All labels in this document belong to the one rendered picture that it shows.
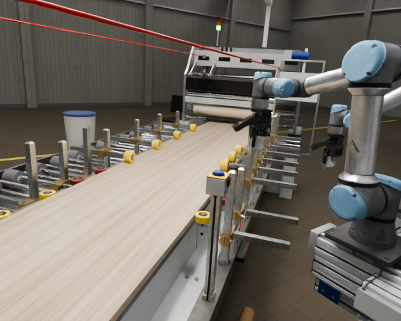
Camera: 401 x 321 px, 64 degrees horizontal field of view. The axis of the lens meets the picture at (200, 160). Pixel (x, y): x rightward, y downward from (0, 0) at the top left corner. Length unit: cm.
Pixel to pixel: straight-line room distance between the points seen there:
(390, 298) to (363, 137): 48
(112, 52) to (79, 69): 141
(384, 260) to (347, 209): 20
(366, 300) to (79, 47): 1207
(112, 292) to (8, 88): 1129
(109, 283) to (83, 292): 8
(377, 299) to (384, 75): 65
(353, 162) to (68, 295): 95
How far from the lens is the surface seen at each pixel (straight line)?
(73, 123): 599
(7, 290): 119
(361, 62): 103
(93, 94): 1276
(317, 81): 133
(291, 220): 174
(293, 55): 423
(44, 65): 1229
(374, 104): 105
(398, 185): 120
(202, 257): 176
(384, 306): 116
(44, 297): 112
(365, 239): 123
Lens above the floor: 158
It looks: 16 degrees down
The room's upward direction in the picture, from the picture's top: 4 degrees clockwise
